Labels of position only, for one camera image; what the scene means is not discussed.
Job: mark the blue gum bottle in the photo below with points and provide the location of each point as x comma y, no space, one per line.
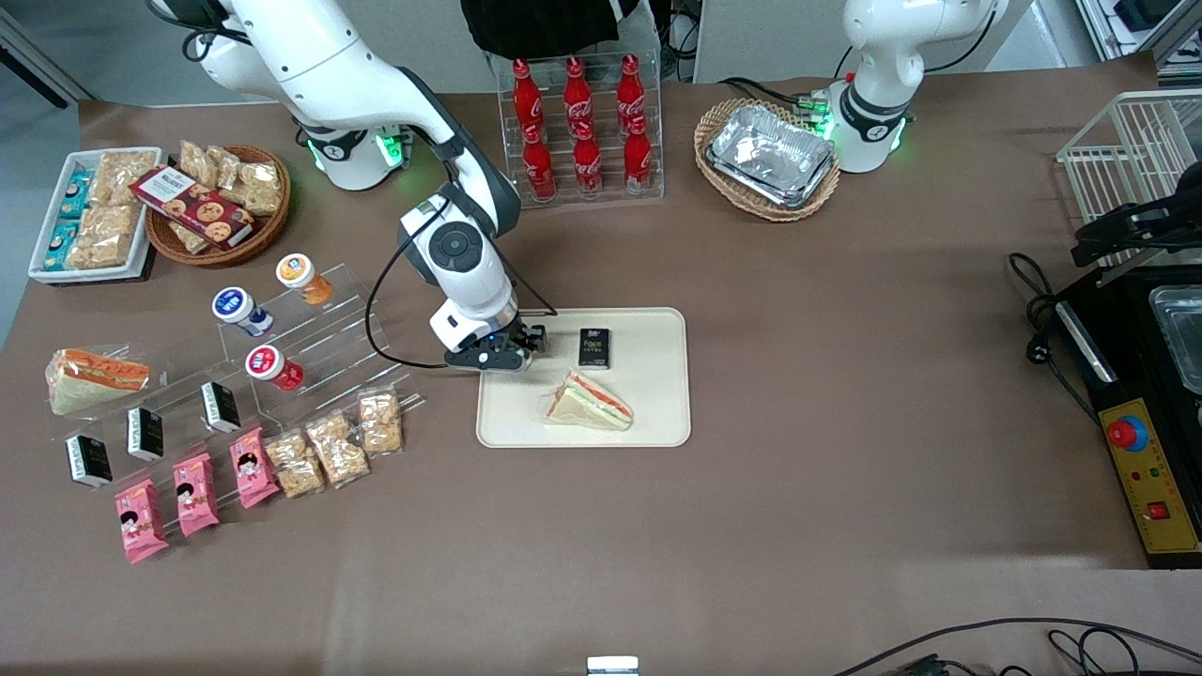
242,311

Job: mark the silver foil container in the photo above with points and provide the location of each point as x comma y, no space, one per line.
770,155

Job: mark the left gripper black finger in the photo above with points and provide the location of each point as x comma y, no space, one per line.
1103,233
1099,253

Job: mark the black Face box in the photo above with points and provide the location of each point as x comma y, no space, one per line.
593,346

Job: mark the light wicker basket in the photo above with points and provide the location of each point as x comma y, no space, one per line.
714,127

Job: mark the white rectangular tray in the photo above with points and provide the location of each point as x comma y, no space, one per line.
47,225

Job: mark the clear rice crisp packet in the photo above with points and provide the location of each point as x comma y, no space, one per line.
197,161
261,188
225,161
188,237

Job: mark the black and white box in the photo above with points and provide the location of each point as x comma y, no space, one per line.
88,460
145,433
221,407

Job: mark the clear acrylic stepped stand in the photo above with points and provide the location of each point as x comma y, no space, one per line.
319,319

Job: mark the pink snack packet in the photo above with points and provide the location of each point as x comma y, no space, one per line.
252,468
141,519
196,494

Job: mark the person behind table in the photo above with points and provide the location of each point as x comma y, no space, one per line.
545,28

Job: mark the clear acrylic bottle rack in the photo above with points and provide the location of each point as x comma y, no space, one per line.
648,183

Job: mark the red cookie box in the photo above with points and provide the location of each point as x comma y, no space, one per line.
192,205

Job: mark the wrapped triangle sandwich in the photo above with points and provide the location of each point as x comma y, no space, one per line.
592,404
89,380

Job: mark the red gum bottle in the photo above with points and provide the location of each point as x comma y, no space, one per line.
274,367

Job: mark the blue snack packet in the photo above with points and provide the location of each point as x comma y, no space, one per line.
75,195
61,244

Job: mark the long clear acrylic riser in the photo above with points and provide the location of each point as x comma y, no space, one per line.
178,413

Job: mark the black sealing machine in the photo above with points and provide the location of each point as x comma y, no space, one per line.
1127,394

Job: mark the small rice crisp packet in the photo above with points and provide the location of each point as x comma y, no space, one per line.
380,422
338,448
295,463

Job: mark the brown round wicker basket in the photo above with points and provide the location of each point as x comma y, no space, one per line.
268,225

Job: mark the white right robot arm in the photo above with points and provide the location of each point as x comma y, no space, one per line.
338,75

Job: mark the orange gum bottle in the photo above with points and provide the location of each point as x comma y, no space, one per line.
303,278

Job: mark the metal frame shelf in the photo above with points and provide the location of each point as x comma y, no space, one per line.
1141,28

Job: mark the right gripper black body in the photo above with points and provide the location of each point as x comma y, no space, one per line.
528,335

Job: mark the large rice crisp packet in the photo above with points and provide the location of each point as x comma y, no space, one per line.
122,176
101,237

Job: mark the cream plastic tray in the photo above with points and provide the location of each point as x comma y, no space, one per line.
648,404

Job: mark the red cola bottle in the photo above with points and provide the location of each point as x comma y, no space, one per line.
538,164
637,158
576,89
587,161
629,86
526,94

